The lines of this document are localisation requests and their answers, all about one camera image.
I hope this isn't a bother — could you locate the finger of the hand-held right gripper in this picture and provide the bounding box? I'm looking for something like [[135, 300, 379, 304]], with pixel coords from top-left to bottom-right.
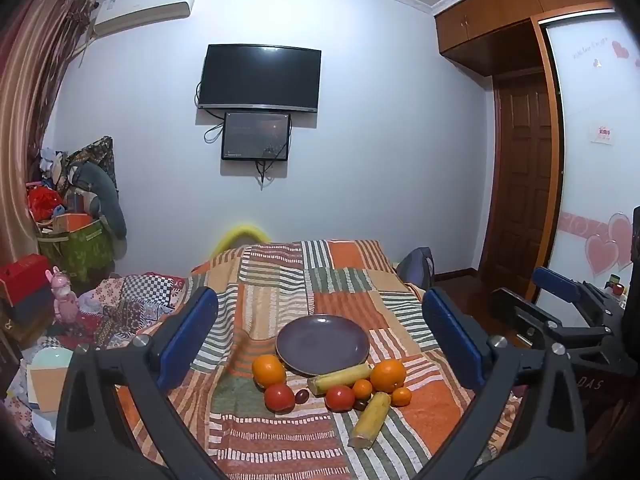
[[531, 266, 621, 328], [489, 287, 615, 361]]

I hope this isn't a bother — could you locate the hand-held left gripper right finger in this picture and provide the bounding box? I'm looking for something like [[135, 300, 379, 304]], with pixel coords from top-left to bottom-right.
[[421, 286, 588, 480]]

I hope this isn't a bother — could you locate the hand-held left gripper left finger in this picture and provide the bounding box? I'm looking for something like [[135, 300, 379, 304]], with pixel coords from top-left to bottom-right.
[[54, 286, 236, 480]]

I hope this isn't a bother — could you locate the large stickered orange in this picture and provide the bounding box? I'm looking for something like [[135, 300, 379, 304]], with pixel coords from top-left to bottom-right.
[[370, 359, 407, 394]]

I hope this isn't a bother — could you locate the red tomato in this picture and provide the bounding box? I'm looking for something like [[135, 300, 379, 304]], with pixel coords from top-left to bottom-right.
[[264, 383, 296, 413], [325, 385, 356, 413]]

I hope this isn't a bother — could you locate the dark purple plate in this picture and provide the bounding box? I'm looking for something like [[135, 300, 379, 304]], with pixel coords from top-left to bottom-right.
[[275, 314, 371, 378]]

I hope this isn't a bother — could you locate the floral checkered quilt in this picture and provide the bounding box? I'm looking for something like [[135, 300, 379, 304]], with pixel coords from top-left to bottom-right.
[[75, 272, 188, 346]]

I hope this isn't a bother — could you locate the blue grey backpack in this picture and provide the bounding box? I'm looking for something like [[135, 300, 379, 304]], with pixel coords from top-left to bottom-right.
[[397, 247, 435, 288]]

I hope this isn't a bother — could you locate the white heart-print wardrobe door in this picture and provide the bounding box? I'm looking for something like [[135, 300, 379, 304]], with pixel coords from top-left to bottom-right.
[[530, 10, 640, 311]]

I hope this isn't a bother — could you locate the yellow curved tube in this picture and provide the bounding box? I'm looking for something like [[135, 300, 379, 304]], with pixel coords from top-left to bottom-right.
[[212, 224, 273, 261]]

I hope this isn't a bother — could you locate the brown wooden door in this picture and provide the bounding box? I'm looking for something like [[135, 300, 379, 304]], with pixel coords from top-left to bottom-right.
[[479, 72, 553, 278]]

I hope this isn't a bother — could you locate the orange green patchwork blanket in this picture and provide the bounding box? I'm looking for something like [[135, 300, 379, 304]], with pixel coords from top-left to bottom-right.
[[115, 239, 526, 480]]

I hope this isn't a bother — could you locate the pink plush toy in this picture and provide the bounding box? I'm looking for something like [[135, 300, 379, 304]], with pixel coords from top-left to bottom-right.
[[45, 266, 80, 325]]

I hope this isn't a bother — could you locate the green patterned storage box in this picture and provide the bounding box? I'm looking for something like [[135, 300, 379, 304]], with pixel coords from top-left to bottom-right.
[[37, 217, 115, 281]]

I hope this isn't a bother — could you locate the pale green bowl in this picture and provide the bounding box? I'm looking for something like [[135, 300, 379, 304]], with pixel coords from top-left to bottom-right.
[[30, 346, 76, 376]]

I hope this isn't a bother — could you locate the orange cardboard box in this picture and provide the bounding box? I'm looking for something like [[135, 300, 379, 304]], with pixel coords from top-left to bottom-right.
[[55, 212, 93, 233]]

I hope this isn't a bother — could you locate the grey plush shark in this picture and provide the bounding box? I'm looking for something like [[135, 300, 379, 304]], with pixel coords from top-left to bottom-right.
[[67, 162, 127, 238]]

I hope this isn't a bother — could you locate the red box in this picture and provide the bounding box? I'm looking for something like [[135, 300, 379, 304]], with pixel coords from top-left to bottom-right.
[[0, 254, 51, 306]]

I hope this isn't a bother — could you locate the red cloth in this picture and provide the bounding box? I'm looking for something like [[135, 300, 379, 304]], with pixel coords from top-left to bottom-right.
[[27, 185, 66, 221]]

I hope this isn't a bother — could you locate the dark floral cushion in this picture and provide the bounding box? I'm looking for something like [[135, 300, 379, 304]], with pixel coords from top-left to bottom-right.
[[67, 136, 118, 191]]

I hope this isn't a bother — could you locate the wooden overhead cabinet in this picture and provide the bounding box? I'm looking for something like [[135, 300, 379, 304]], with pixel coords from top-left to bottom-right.
[[434, 0, 631, 78]]

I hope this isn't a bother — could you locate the striped brown curtain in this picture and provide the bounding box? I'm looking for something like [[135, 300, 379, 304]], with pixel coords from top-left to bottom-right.
[[0, 0, 98, 271]]

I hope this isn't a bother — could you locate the white air conditioner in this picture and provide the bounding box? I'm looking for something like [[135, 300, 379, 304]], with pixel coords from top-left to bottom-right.
[[92, 0, 199, 38]]

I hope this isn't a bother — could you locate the black monitor cable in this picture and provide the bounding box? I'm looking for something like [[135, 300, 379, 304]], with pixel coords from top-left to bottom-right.
[[254, 144, 282, 191]]

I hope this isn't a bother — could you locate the small black wall monitor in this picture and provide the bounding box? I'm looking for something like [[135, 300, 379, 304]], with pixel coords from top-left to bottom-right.
[[221, 112, 291, 162]]

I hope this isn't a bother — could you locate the black wall television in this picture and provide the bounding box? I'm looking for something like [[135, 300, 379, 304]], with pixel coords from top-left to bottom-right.
[[196, 44, 322, 113]]

